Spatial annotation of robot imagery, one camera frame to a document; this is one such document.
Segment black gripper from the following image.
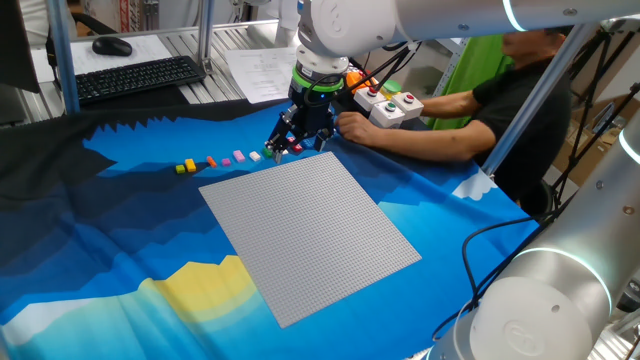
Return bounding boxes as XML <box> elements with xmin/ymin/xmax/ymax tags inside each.
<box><xmin>264</xmin><ymin>84</ymin><xmax>346</xmax><ymax>165</ymax></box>

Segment gray Lego baseplate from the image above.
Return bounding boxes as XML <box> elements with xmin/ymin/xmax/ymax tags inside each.
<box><xmin>198</xmin><ymin>151</ymin><xmax>423</xmax><ymax>330</ymax></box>

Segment person's right forearm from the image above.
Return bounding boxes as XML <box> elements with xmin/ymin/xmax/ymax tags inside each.
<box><xmin>418</xmin><ymin>92</ymin><xmax>482</xmax><ymax>119</ymax></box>

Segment person's left hand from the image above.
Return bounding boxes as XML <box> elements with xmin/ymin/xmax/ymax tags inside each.
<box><xmin>334</xmin><ymin>111</ymin><xmax>382</xmax><ymax>147</ymax></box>

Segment white box red button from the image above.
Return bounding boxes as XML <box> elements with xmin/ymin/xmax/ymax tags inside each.
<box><xmin>390</xmin><ymin>91</ymin><xmax>426</xmax><ymax>121</ymax></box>
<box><xmin>353</xmin><ymin>85</ymin><xmax>387</xmax><ymax>113</ymax></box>

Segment printed white paper sheet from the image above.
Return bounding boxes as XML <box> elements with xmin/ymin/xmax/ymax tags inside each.
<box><xmin>224</xmin><ymin>46</ymin><xmax>301</xmax><ymax>105</ymax></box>

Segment orange plastic object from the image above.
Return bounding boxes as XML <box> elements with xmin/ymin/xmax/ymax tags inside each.
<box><xmin>344</xmin><ymin>70</ymin><xmax>375</xmax><ymax>94</ymax></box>

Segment black computer keyboard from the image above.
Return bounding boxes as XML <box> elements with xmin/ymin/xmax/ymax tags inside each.
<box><xmin>74</xmin><ymin>54</ymin><xmax>208</xmax><ymax>106</ymax></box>

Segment plain white paper sheet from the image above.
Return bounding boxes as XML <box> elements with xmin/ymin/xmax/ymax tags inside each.
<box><xmin>29</xmin><ymin>33</ymin><xmax>174</xmax><ymax>85</ymax></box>

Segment bright green fabric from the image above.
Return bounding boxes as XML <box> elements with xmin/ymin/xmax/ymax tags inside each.
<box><xmin>431</xmin><ymin>33</ymin><xmax>516</xmax><ymax>132</ymax></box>

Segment blue landscape print cloth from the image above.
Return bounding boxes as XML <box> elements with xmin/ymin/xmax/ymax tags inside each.
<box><xmin>0</xmin><ymin>97</ymin><xmax>541</xmax><ymax>360</ymax></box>

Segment black computer mouse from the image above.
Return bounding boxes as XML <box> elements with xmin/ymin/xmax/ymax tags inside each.
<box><xmin>91</xmin><ymin>35</ymin><xmax>134</xmax><ymax>58</ymax></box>

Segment black office chair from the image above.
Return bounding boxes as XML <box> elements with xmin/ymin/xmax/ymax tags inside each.
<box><xmin>69</xmin><ymin>11</ymin><xmax>119</xmax><ymax>37</ymax></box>

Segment person's head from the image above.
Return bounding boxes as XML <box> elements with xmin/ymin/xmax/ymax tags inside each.
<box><xmin>501</xmin><ymin>27</ymin><xmax>571</xmax><ymax>59</ymax></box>

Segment brown cardboard boxes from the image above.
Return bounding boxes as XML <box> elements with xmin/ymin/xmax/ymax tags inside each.
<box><xmin>552</xmin><ymin>94</ymin><xmax>640</xmax><ymax>187</ymax></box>

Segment black tripod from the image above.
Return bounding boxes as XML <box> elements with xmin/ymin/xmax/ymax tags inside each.
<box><xmin>551</xmin><ymin>29</ymin><xmax>640</xmax><ymax>207</ymax></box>

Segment white garment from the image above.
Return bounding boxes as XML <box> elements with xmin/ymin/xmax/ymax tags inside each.
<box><xmin>18</xmin><ymin>0</ymin><xmax>79</xmax><ymax>50</ymax></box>

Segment black computer monitor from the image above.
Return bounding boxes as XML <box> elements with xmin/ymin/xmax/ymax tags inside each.
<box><xmin>0</xmin><ymin>0</ymin><xmax>42</xmax><ymax>95</ymax></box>

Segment green flange ring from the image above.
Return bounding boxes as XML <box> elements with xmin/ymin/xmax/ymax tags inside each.
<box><xmin>291</xmin><ymin>65</ymin><xmax>347</xmax><ymax>94</ymax></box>

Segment aluminium frame post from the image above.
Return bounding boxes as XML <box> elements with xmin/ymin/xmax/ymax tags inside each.
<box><xmin>196</xmin><ymin>0</ymin><xmax>217</xmax><ymax>74</ymax></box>
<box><xmin>46</xmin><ymin>0</ymin><xmax>82</xmax><ymax>116</ymax></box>
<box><xmin>480</xmin><ymin>22</ymin><xmax>601</xmax><ymax>177</ymax></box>

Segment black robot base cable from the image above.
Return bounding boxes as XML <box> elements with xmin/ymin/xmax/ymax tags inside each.
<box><xmin>431</xmin><ymin>212</ymin><xmax>556</xmax><ymax>342</ymax></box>

